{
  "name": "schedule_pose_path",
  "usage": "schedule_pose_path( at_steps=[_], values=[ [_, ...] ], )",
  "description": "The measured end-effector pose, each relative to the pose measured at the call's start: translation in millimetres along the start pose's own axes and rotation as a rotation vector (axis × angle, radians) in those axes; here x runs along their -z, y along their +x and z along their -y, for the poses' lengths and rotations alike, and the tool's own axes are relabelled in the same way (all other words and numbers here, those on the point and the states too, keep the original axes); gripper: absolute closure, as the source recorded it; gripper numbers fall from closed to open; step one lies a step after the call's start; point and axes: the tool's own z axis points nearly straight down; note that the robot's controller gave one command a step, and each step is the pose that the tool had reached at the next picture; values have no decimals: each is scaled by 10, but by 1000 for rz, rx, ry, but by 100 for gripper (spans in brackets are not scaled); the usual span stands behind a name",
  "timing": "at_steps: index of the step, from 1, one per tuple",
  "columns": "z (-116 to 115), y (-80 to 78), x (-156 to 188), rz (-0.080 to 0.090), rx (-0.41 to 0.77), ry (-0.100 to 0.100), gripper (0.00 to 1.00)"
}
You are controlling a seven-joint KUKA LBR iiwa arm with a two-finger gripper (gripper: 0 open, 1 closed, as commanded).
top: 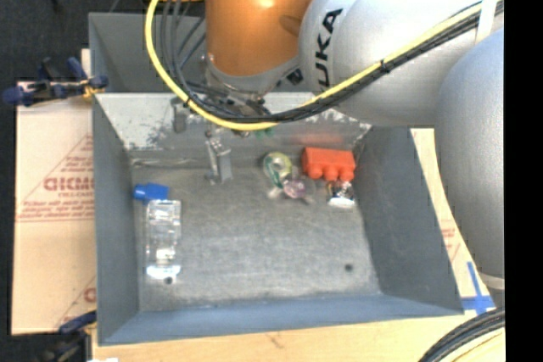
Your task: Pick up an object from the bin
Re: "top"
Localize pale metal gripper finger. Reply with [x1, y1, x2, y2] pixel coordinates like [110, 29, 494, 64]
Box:
[204, 139, 219, 185]
[213, 141, 235, 184]

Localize clear pink glass thing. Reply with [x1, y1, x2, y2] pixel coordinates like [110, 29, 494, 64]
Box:
[282, 177, 316, 205]

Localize clear plastic bottle blue cap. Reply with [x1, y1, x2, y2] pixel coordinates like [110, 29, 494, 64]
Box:
[132, 181, 184, 284]

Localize grey metal bin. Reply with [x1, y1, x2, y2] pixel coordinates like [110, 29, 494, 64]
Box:
[87, 11, 465, 347]

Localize red toy block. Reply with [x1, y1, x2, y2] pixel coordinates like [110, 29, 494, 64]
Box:
[300, 146, 357, 182]

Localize brown cardboard board red print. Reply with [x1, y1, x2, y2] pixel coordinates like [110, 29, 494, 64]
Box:
[9, 47, 496, 337]

